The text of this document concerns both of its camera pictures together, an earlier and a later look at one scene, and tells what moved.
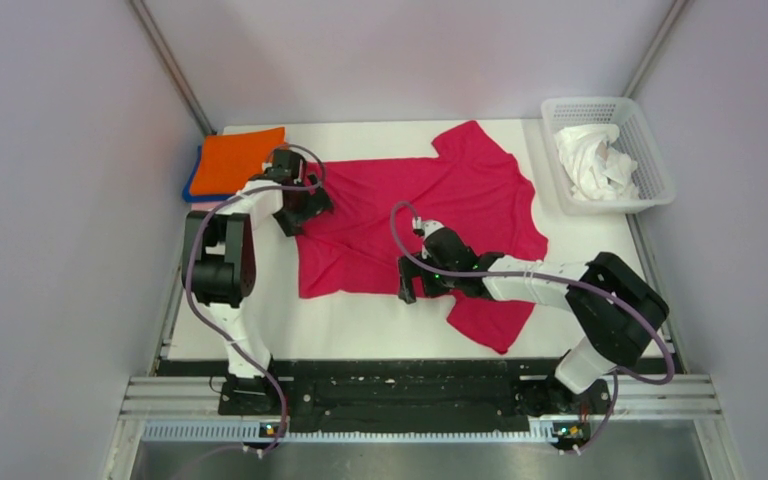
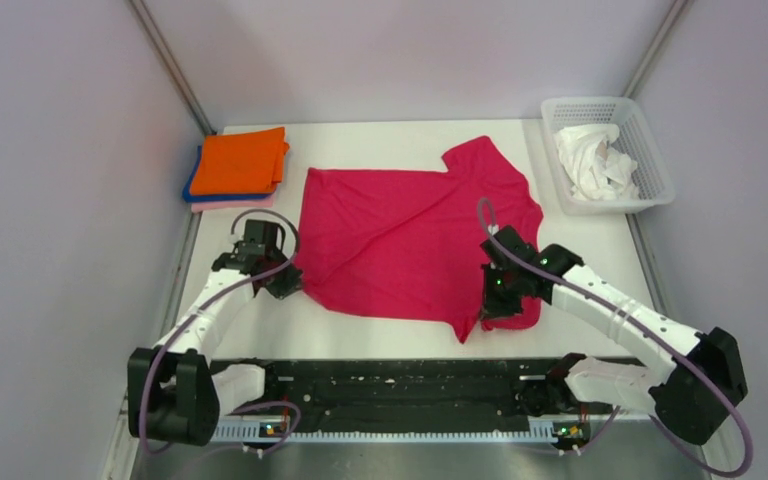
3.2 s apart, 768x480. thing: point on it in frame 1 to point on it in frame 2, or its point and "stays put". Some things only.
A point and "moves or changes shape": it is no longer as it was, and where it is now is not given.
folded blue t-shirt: x=190 y=197 stays put
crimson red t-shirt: x=466 y=182 moves or changes shape
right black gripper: x=407 y=291 to x=492 y=306
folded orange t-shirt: x=228 y=161 stays put
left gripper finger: x=291 y=221 to x=281 y=284
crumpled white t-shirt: x=593 y=163 stays put
